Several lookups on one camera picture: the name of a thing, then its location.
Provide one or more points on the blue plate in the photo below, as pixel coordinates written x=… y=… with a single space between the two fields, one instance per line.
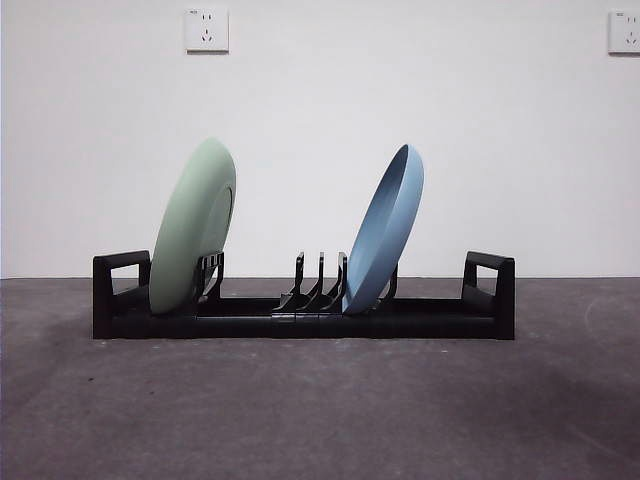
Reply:
x=385 y=235

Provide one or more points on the pale green plate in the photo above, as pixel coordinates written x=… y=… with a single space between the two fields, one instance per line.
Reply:
x=185 y=225

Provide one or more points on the black plastic plate rack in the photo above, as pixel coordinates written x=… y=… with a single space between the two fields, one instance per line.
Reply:
x=425 y=327

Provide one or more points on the white wall socket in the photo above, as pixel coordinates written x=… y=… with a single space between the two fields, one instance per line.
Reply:
x=625 y=32
x=207 y=30

